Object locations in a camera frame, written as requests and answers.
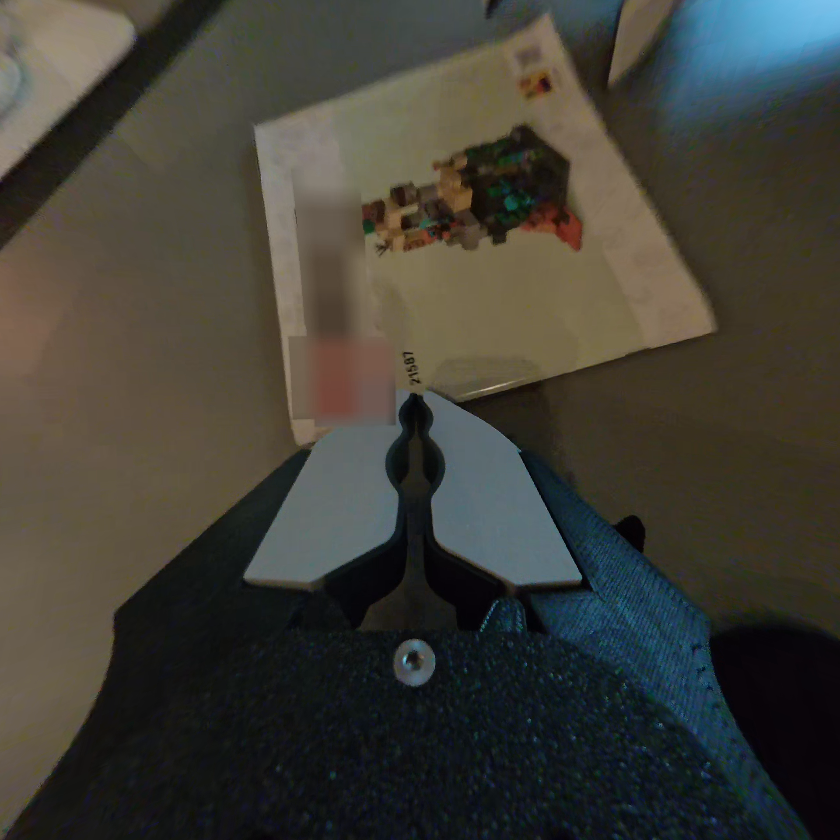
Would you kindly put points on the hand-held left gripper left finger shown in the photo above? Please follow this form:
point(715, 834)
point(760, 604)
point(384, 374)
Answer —
point(328, 512)

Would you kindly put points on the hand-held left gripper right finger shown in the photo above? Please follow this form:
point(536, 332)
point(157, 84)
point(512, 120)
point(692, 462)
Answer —
point(505, 512)

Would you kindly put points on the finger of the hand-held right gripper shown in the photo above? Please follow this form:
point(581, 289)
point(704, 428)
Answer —
point(639, 33)

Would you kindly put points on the white instruction booklet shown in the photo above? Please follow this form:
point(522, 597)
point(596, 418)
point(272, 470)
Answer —
point(525, 315)

